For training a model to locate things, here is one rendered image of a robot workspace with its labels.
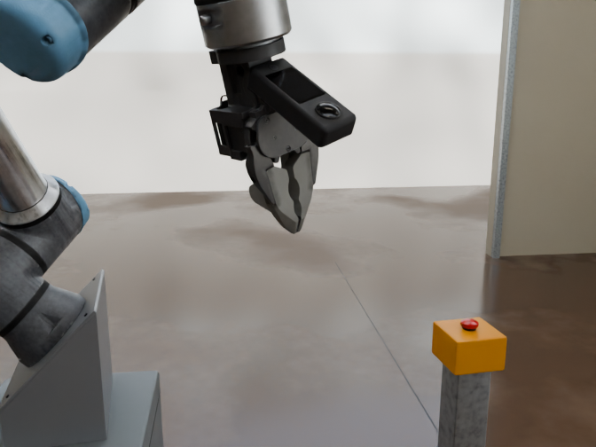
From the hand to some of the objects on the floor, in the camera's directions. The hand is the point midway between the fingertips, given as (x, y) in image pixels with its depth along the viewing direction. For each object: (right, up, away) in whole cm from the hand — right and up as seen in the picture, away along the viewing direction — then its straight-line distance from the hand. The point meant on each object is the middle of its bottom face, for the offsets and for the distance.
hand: (298, 223), depth 69 cm
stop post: (+38, -128, +92) cm, 162 cm away
